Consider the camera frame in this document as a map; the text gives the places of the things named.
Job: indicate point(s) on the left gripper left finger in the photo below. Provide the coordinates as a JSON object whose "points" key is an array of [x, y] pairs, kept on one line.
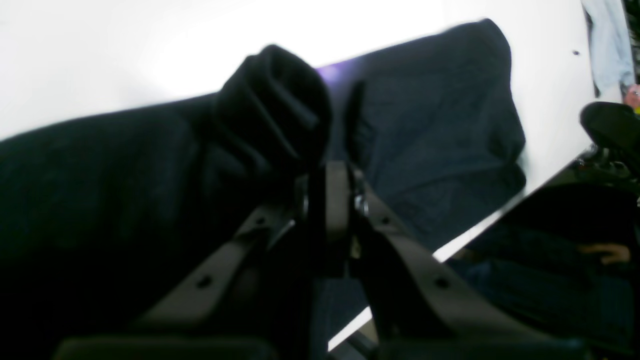
{"points": [[249, 300]]}

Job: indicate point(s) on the black T-shirt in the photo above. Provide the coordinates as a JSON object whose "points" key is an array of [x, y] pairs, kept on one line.
{"points": [[102, 215]]}

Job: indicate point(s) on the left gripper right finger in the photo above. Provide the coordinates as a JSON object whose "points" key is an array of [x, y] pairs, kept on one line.
{"points": [[421, 309]]}

